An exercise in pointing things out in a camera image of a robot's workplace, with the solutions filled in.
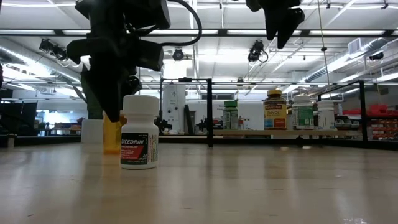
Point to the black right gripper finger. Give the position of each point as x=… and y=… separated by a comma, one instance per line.
x=274, y=25
x=292, y=21

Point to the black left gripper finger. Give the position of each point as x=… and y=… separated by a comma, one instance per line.
x=134, y=85
x=109, y=93

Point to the orange bottle white cap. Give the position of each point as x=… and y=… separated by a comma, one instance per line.
x=112, y=137

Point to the fish oil bottle yellow cap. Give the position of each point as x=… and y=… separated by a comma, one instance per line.
x=275, y=115

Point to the white bottle green label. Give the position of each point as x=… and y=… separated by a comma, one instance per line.
x=303, y=116

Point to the green cap medicine bottle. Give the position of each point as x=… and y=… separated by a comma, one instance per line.
x=230, y=118

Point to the slim white medicine bottle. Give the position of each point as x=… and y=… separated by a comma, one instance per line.
x=326, y=118

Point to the wooden shelf board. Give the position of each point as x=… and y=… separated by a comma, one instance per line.
x=280, y=132

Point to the black ceiling spotlight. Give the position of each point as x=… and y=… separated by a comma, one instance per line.
x=178, y=54
x=376, y=56
x=255, y=51
x=46, y=45

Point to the green plant in white pot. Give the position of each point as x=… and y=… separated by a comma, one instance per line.
x=91, y=132

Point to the white cabinet machine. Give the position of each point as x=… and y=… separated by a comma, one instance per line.
x=174, y=105

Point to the small white Excedrin bottle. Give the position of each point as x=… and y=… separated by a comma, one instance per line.
x=140, y=130

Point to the black background screen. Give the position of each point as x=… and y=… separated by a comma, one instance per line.
x=18, y=118

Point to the red storage bin rack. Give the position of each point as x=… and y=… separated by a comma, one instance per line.
x=379, y=110

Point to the silver ventilation duct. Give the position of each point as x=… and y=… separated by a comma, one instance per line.
x=342, y=62
x=18, y=56

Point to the black shelf frame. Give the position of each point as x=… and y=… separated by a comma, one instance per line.
x=210, y=109

